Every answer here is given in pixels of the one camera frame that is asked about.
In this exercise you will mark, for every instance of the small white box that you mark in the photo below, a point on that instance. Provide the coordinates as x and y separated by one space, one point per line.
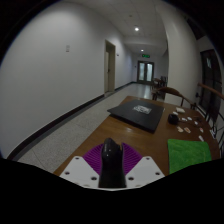
180 110

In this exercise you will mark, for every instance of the green exit sign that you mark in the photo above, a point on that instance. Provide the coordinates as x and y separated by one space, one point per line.
145 55

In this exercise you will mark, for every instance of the black closed laptop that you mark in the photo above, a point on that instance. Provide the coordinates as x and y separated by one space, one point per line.
133 115

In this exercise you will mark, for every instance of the small beige piece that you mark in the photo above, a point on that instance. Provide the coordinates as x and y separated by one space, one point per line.
180 129
187 130

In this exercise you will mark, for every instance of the small white piece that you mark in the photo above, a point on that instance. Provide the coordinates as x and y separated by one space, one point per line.
201 138

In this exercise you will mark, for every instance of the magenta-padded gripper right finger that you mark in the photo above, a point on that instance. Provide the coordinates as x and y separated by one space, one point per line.
145 171

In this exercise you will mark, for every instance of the recessed ceiling light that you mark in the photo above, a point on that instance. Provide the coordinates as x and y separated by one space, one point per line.
136 29

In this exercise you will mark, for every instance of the beige side door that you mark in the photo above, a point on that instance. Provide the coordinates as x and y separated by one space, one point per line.
110 66

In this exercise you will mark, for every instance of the black computer mouse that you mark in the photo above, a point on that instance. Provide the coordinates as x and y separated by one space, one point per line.
112 166

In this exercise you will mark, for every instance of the dark framed window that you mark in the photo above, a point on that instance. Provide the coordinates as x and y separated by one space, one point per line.
211 83

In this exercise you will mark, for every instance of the glazed double door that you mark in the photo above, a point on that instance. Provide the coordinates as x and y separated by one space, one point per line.
146 71

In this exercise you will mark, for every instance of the small black box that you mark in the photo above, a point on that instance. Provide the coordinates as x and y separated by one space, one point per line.
172 118

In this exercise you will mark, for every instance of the green mouse pad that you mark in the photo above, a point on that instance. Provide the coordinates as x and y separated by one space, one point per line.
186 154

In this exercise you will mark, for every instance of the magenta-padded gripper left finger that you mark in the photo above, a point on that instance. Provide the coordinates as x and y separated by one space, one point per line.
77 171

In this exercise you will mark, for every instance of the wood-topped metal railing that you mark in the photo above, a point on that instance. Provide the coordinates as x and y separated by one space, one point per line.
213 106

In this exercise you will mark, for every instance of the wooden chair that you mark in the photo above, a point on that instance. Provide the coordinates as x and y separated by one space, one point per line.
171 91

